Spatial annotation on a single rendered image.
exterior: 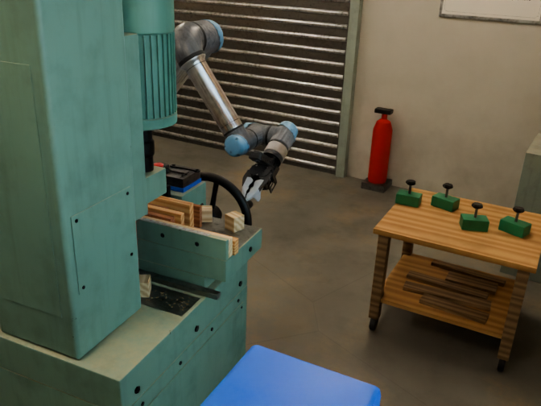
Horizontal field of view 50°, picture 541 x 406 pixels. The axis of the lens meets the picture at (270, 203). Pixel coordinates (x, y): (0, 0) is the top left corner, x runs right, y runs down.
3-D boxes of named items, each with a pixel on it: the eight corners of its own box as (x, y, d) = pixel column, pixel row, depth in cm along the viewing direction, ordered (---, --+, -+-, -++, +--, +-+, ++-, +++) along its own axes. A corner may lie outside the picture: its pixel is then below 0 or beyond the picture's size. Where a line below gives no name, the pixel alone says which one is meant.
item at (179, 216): (184, 231, 153) (183, 212, 151) (181, 234, 151) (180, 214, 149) (122, 216, 160) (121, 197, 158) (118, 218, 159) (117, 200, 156)
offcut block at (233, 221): (225, 228, 155) (225, 213, 154) (234, 224, 158) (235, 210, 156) (233, 233, 153) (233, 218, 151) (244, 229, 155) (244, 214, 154)
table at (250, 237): (276, 234, 167) (277, 215, 164) (226, 283, 141) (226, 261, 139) (107, 195, 189) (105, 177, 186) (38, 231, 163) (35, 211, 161)
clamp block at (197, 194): (207, 209, 174) (207, 181, 170) (183, 225, 162) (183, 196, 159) (166, 200, 179) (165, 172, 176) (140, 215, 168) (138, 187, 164)
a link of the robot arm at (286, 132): (280, 134, 209) (301, 137, 205) (267, 155, 203) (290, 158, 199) (276, 117, 203) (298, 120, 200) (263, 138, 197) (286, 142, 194)
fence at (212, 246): (229, 258, 140) (229, 238, 138) (225, 261, 139) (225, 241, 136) (39, 209, 162) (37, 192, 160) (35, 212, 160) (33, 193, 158)
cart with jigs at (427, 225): (524, 312, 285) (554, 192, 260) (509, 379, 239) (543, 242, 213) (395, 276, 313) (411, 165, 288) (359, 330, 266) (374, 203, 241)
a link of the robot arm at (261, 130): (234, 126, 200) (262, 130, 195) (249, 118, 209) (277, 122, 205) (234, 147, 203) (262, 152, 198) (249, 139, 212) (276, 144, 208)
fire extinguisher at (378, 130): (391, 185, 439) (401, 108, 416) (383, 193, 424) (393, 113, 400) (369, 180, 447) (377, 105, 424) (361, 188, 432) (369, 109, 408)
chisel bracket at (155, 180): (167, 197, 152) (166, 167, 148) (135, 217, 140) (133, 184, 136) (144, 192, 154) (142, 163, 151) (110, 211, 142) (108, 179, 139)
